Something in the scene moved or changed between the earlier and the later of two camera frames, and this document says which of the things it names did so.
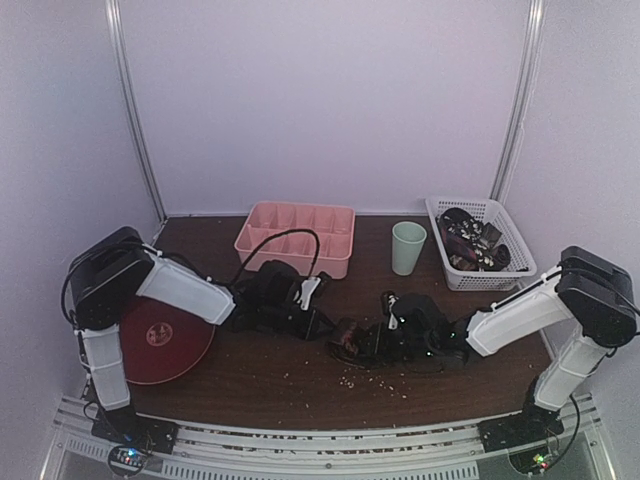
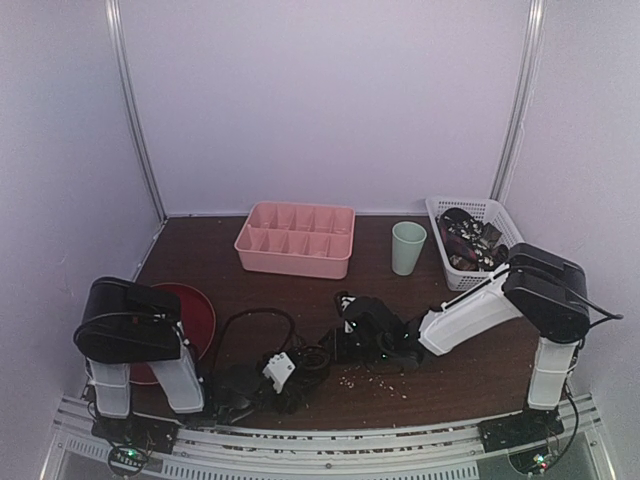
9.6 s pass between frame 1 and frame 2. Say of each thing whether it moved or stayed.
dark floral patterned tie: moved
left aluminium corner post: stayed
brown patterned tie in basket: stayed
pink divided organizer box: stayed
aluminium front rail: stayed
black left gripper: moved
